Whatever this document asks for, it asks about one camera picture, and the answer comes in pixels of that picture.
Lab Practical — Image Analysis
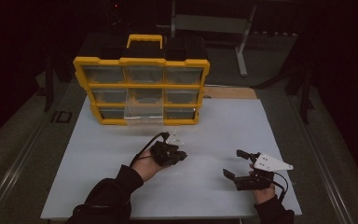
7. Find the person's right hand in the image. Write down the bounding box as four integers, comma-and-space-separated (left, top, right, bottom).
249, 162, 277, 205

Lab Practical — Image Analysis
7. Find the person's left hand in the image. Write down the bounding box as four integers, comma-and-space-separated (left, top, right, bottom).
131, 148, 165, 183

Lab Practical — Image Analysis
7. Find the dark device with red light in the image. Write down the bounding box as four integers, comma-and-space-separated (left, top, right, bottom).
105, 0, 129, 30

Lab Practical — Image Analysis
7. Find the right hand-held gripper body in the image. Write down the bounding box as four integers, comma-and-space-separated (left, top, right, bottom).
234, 152, 295, 191

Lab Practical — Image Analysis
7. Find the grid of clear drawers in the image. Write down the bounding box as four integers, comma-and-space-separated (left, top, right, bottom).
83, 65, 203, 120

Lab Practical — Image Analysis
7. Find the black stand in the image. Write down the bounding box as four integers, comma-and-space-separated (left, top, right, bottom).
251, 31, 317, 125
35, 46, 73, 112

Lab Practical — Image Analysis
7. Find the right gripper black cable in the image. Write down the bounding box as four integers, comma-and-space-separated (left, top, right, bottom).
269, 171, 290, 202

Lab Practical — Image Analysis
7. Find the wooden board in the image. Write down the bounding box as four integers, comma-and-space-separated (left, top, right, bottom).
203, 86, 258, 100

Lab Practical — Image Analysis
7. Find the grey metal stand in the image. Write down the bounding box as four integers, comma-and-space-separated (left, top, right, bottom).
157, 0, 259, 77

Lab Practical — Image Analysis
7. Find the yellow black drawer organizer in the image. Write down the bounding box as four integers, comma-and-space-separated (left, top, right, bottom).
73, 33, 211, 126

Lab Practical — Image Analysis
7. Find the clear plastic drawer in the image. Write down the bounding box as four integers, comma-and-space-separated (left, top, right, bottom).
123, 88, 165, 128

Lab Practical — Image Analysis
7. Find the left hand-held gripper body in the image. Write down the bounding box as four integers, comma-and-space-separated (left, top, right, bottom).
149, 130, 186, 167

